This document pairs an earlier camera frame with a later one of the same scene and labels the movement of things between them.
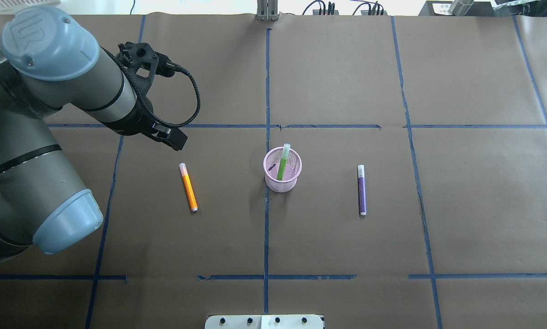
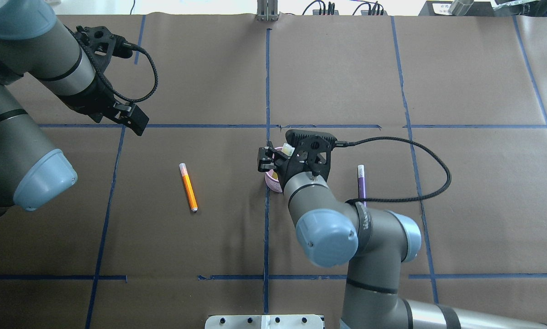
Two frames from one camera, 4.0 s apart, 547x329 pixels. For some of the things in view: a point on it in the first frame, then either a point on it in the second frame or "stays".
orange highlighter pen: x=188 y=187 stays
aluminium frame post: x=267 y=10 stays
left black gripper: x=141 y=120 -> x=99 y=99
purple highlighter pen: x=362 y=190 stays
